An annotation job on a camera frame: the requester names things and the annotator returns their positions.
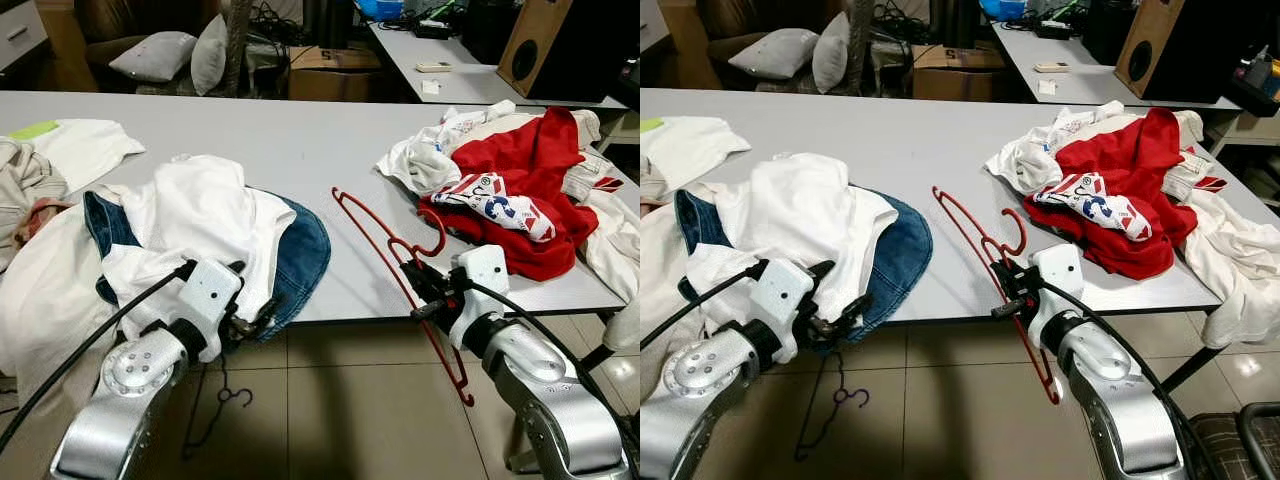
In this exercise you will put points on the dark brown sofa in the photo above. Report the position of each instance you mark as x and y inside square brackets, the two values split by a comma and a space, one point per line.
[735, 15]
[120, 15]

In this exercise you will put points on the white crumpled garment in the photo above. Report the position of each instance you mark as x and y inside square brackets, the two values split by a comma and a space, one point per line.
[415, 165]
[1020, 160]

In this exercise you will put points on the narrow grey pillow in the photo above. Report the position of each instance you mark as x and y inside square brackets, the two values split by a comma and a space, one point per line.
[830, 55]
[208, 55]

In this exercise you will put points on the dark cushioned metal chair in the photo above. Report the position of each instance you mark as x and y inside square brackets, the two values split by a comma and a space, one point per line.
[1220, 445]

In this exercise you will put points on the off-white spread garment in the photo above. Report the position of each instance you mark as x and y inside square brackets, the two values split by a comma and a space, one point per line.
[660, 280]
[50, 300]

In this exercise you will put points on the wide grey pillow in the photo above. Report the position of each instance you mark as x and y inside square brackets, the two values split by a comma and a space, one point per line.
[155, 55]
[775, 52]

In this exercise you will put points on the blue denim garment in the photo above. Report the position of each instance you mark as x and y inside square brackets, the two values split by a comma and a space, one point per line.
[305, 260]
[905, 250]

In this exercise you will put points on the red crumpled garment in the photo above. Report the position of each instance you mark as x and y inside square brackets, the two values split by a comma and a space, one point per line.
[520, 160]
[1120, 160]

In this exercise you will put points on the black slanted metal leg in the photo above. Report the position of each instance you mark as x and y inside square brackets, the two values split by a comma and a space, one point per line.
[597, 357]
[1195, 370]

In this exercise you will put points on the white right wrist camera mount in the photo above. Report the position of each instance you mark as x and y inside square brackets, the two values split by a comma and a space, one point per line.
[485, 270]
[1058, 270]

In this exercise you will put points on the cream garment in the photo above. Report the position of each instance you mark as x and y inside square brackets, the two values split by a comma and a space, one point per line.
[615, 240]
[1240, 260]

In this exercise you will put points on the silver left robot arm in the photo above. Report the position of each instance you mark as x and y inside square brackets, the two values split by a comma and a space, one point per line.
[120, 420]
[700, 400]

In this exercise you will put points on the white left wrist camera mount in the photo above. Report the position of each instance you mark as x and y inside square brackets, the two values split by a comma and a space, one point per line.
[785, 295]
[205, 295]

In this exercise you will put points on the flat cardboard box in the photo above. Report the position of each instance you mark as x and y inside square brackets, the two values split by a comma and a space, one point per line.
[950, 80]
[330, 80]

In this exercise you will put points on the white shirt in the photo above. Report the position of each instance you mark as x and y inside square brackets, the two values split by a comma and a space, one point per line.
[800, 210]
[200, 210]

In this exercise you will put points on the white red blue patterned garment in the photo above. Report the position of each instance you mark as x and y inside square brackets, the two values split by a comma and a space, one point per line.
[1100, 205]
[500, 205]

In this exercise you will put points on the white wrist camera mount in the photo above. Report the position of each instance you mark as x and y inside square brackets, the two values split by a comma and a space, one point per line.
[785, 295]
[1058, 270]
[485, 270]
[205, 295]

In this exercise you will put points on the small white paper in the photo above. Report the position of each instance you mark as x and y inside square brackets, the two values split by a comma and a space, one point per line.
[1048, 88]
[431, 88]

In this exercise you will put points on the wooden black loudspeaker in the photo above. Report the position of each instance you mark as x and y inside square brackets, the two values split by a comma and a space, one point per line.
[530, 50]
[1145, 50]

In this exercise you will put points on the white remote control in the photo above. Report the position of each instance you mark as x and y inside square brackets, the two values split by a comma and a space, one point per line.
[1050, 67]
[434, 67]

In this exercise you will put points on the beige garment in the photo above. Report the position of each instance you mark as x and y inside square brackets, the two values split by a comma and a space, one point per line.
[25, 175]
[650, 180]

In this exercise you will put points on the white t-shirt with green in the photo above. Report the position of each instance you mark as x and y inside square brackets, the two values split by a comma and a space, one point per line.
[700, 145]
[85, 150]

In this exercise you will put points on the red plastic hanger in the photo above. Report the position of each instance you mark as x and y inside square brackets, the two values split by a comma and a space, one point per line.
[467, 396]
[1053, 392]

